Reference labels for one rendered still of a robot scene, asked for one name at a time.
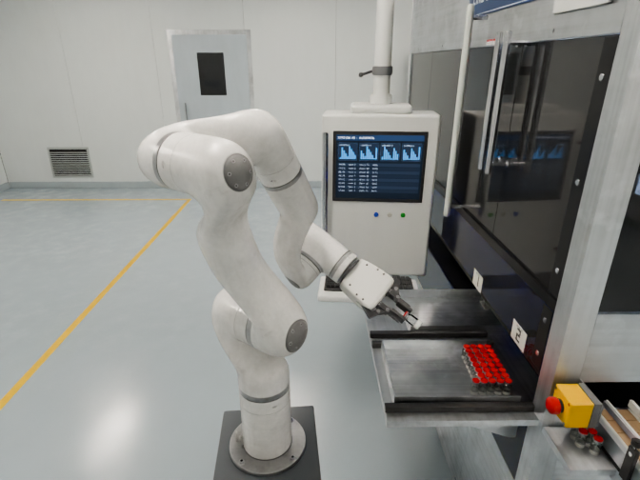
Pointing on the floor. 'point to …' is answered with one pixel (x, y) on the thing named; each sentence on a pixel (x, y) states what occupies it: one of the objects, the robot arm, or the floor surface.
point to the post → (590, 242)
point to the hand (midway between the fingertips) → (400, 310)
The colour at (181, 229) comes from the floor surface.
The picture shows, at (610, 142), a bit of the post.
